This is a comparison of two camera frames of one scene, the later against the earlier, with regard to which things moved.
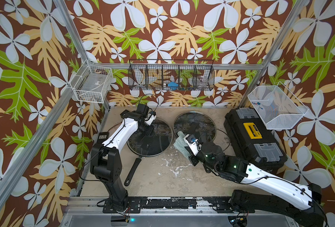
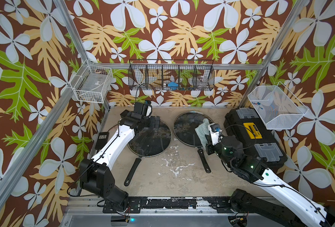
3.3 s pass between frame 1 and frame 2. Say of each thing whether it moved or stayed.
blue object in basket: stayed
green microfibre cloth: moved
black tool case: stayed
